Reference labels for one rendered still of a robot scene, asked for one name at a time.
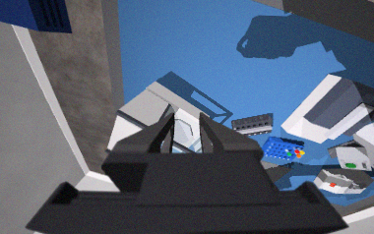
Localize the red-capped sample tube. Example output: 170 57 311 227
293 146 300 153

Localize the blue bench mat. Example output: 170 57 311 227
118 0 374 191

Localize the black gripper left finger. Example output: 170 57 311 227
111 112 175 153

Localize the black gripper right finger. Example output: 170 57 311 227
199 112 264 161

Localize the blue tube rack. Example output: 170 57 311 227
262 137 305 160

